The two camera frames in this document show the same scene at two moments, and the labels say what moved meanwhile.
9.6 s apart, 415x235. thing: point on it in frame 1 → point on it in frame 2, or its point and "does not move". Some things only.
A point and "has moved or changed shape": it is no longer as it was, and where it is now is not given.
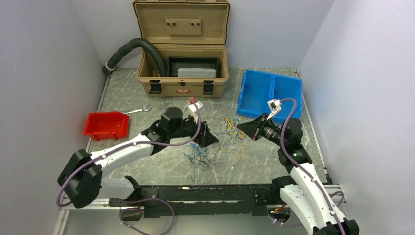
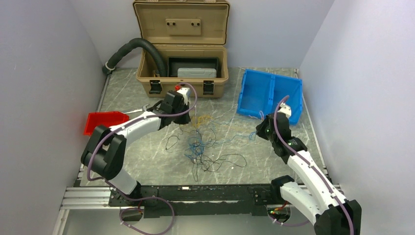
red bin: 107,126 does not move
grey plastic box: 196,72 does not move
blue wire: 237,136 has moved or changed shape
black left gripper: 205,137 → 185,120
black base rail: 211,200 does not move
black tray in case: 174,63 does not move
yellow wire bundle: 234,128 has moved or changed shape
